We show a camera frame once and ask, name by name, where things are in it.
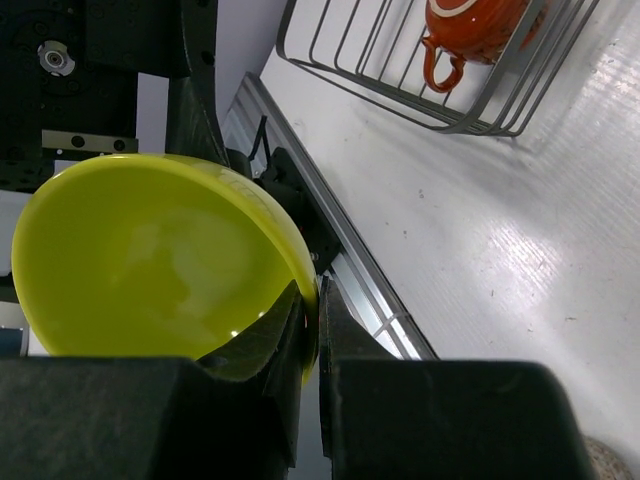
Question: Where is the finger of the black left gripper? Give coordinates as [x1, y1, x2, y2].
[167, 1, 229, 166]

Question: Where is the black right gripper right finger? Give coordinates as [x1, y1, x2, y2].
[319, 279, 595, 479]

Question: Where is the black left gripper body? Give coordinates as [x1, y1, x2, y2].
[1, 1, 183, 193]

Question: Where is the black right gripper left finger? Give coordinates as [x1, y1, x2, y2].
[1, 285, 304, 479]

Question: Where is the lime green bowl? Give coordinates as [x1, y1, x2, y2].
[11, 154, 319, 372]

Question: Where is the small speckled beige dish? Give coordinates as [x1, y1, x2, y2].
[584, 436, 634, 480]

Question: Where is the orange mug dark inside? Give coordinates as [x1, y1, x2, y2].
[421, 0, 530, 94]

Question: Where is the aluminium mounting rail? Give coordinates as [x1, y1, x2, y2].
[223, 73, 437, 360]

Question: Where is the black wire dish rack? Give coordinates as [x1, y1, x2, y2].
[274, 0, 601, 137]

